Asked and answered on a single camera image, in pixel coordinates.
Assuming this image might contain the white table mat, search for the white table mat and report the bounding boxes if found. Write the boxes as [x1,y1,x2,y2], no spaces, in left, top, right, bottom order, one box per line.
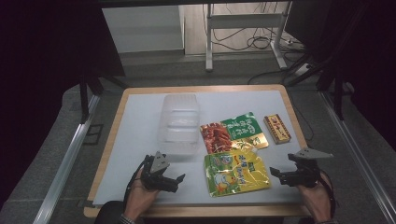
[92,90,308,206]

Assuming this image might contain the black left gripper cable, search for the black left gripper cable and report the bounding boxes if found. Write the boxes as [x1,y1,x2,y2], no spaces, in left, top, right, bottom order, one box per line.
[122,154,154,216]

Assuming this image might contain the clear plastic container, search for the clear plastic container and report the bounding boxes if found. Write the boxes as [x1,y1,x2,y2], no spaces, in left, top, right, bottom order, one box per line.
[156,92,201,157]

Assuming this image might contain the person's right hand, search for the person's right hand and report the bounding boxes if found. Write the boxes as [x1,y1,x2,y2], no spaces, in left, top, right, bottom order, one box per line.
[296,171,332,224]

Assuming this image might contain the black stand leg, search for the black stand leg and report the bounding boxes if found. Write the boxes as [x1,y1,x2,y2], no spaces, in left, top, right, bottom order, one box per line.
[316,60,348,121]
[78,74,106,123]

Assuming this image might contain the dark curtain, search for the dark curtain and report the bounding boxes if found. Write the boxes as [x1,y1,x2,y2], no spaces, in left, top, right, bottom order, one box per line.
[0,0,126,206]
[284,0,396,150]

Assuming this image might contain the red and green snack packet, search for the red and green snack packet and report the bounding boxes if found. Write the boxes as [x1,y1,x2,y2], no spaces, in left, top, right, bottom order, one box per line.
[199,111,270,155]

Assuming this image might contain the white metal stand frame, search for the white metal stand frame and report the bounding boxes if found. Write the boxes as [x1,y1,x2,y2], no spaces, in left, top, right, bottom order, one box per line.
[205,1,294,73]

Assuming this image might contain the white power strip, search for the white power strip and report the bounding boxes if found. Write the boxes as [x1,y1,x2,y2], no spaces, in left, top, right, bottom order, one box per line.
[293,63,313,78]

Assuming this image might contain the small black floor bracket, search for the small black floor bracket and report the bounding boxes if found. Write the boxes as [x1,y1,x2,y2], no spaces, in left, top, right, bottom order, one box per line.
[82,123,105,146]

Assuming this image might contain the yellow and green snack packet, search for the yellow and green snack packet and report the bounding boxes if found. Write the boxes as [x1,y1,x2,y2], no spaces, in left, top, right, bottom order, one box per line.
[203,147,273,199]

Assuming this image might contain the aluminium floor rail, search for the aluminium floor rail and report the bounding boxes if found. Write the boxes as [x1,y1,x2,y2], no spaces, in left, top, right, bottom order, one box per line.
[32,93,101,224]
[319,91,396,224]

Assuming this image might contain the black floor cables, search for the black floor cables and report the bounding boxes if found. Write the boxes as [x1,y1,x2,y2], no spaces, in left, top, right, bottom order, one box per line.
[202,2,316,86]

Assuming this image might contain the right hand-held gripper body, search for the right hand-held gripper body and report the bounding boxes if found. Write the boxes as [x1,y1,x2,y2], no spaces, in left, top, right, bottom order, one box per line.
[287,147,334,189]

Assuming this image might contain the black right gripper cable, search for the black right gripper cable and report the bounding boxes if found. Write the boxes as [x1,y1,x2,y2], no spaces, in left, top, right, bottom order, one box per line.
[318,169,338,218]

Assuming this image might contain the brown snack bar packet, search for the brown snack bar packet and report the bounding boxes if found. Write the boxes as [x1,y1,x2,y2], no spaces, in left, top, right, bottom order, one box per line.
[262,113,292,146]

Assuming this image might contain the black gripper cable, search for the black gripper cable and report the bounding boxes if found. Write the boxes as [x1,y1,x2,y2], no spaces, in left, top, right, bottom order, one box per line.
[122,154,154,216]
[318,169,338,218]

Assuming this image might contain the person's left hand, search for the person's left hand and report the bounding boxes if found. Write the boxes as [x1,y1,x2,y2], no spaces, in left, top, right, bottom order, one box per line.
[123,169,161,222]

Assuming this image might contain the white wall panel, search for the white wall panel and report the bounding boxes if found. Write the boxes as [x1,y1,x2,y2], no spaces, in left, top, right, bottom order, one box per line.
[101,5,185,54]

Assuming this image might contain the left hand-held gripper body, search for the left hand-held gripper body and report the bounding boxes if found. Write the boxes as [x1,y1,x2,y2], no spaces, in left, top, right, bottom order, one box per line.
[139,150,176,192]

